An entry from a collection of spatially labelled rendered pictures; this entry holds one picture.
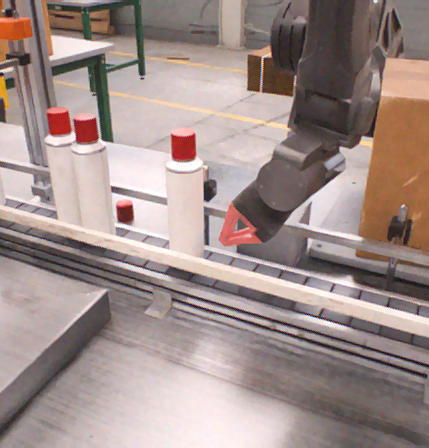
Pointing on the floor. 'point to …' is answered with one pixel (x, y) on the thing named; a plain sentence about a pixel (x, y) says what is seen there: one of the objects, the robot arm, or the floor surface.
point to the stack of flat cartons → (268, 75)
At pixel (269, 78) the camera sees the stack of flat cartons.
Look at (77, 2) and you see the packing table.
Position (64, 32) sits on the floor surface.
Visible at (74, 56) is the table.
